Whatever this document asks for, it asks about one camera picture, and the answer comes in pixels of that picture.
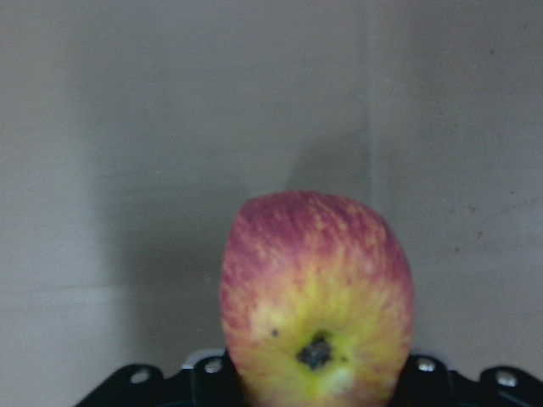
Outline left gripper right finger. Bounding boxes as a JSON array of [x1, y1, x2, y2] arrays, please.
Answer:
[[392, 354, 542, 406]]

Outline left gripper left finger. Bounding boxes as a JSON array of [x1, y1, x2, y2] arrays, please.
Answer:
[[76, 349, 242, 406]]

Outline red yellow apple carried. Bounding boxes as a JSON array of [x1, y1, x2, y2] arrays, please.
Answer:
[[220, 191, 415, 406]]

